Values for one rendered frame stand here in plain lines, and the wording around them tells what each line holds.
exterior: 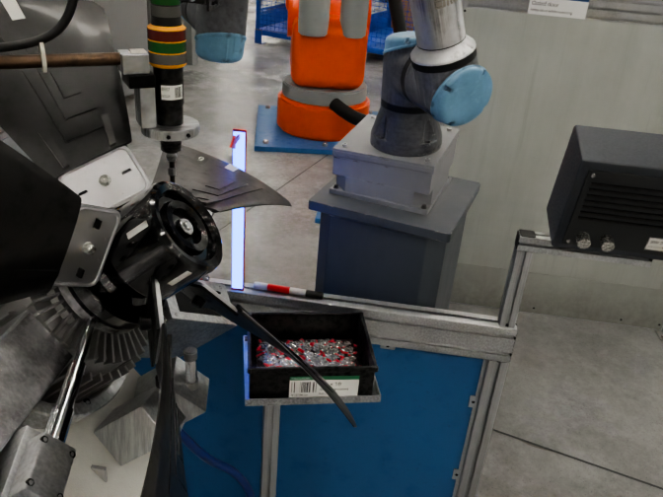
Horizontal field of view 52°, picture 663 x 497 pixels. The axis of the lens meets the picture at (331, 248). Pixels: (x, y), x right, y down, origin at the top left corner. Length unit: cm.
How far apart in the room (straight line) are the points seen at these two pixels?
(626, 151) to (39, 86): 87
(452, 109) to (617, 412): 169
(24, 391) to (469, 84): 85
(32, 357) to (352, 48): 398
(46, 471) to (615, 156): 92
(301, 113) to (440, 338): 345
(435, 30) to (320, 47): 340
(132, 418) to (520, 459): 164
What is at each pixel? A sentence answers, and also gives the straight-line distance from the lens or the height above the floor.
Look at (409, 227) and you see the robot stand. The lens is 135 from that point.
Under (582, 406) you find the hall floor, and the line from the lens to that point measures 265.
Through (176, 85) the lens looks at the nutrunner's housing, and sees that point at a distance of 83.
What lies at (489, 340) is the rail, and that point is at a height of 83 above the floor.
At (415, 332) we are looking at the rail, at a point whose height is 82.
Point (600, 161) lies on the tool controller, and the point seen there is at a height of 123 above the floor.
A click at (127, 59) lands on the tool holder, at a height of 139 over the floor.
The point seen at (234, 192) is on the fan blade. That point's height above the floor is 117.
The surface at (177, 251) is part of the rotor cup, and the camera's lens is 74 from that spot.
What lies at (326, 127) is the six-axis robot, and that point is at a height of 14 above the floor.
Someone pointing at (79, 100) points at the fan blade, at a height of 133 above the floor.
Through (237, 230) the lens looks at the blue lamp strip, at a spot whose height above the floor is 100.
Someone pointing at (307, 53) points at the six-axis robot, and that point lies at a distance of 458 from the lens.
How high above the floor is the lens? 158
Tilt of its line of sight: 28 degrees down
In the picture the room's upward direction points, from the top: 5 degrees clockwise
